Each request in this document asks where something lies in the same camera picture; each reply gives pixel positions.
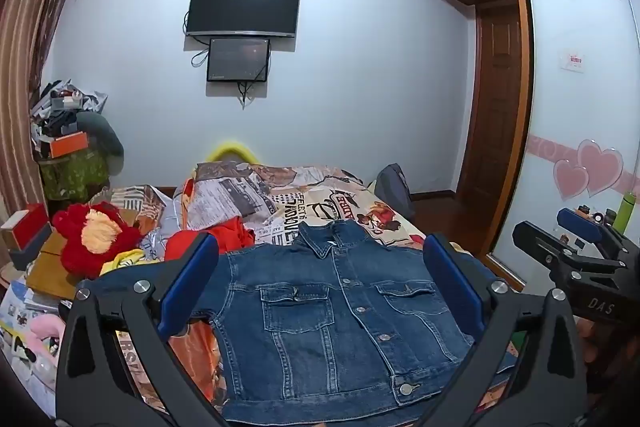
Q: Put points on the brown wooden door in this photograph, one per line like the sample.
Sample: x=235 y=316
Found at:
x=492 y=107

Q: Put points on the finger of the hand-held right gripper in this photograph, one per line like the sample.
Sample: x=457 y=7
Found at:
x=580 y=223
x=537 y=242

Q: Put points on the orange box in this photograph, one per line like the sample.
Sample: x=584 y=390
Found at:
x=69 y=145

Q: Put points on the cardboard box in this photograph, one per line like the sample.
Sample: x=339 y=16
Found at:
x=47 y=272

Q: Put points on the blue denim jacket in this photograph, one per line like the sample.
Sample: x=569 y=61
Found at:
x=320 y=332

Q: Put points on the red plush toy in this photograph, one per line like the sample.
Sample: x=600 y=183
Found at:
x=85 y=252

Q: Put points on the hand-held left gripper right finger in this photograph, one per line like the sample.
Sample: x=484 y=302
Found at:
x=452 y=282

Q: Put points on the striped brown curtain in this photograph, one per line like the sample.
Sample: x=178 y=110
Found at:
x=25 y=57

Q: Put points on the pink plush toy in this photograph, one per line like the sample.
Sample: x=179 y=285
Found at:
x=42 y=332

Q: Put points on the small black monitor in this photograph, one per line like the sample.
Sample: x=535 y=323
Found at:
x=238 y=59

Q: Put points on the black wall television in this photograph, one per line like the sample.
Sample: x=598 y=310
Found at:
x=243 y=7

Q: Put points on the yellow cloth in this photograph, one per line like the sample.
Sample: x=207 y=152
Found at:
x=125 y=261

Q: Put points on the yellow curved cushion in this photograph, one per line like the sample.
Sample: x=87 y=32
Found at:
x=232 y=149

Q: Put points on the printed blanket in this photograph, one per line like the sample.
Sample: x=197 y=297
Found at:
x=320 y=202

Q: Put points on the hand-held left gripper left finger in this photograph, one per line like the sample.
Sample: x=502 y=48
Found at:
x=190 y=289

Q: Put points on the pile of clutter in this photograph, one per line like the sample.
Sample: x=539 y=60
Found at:
x=57 y=104

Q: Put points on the grey backpack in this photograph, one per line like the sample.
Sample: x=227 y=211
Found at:
x=395 y=189

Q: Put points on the red garment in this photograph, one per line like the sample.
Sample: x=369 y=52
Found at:
x=232 y=234

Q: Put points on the green patterned cloth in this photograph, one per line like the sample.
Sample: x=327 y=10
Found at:
x=75 y=177

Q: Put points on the green bottle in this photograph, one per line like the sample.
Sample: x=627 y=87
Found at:
x=626 y=209

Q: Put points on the red box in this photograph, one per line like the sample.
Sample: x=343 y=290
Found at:
x=27 y=224

